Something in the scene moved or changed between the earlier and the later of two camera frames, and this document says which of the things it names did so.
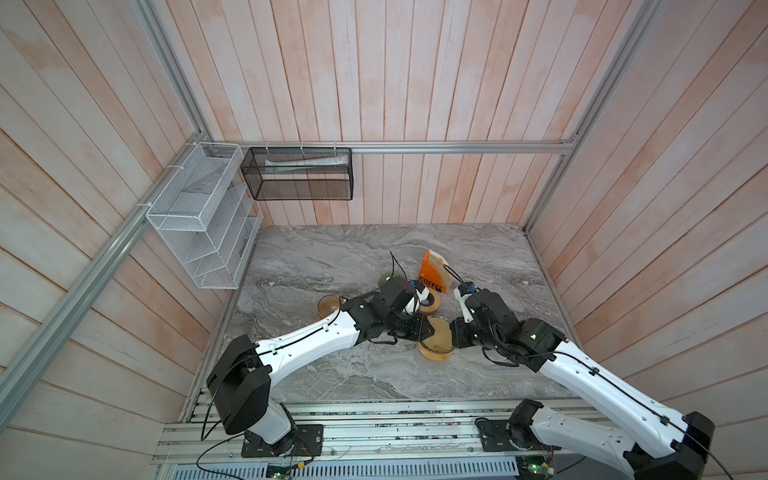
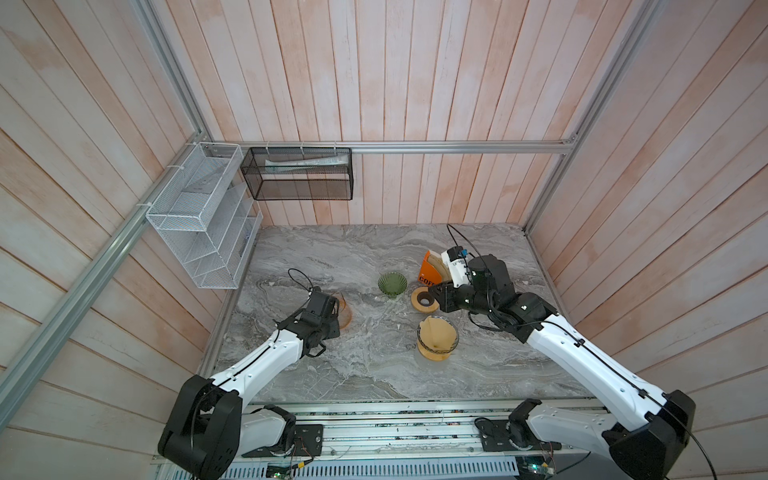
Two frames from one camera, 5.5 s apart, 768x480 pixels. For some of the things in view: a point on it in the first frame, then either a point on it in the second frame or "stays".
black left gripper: [420, 329] -> [334, 327]
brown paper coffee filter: [441, 340] stays
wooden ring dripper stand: [431, 355] stays
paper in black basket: [328, 162] stays
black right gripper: [455, 327] -> [444, 301]
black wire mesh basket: [299, 173] stays
